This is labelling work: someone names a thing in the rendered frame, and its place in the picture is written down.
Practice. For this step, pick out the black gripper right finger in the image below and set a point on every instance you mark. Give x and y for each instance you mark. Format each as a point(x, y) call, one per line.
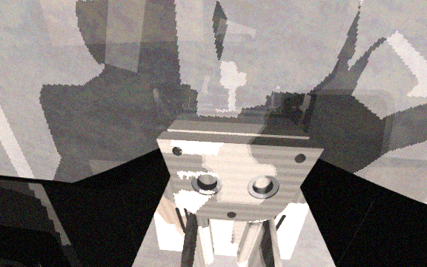
point(364, 224)

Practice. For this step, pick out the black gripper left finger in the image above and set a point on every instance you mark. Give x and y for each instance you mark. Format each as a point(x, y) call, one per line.
point(99, 221)

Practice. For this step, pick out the grey metal plate with two round holes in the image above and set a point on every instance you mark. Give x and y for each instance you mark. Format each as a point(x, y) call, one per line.
point(236, 162)

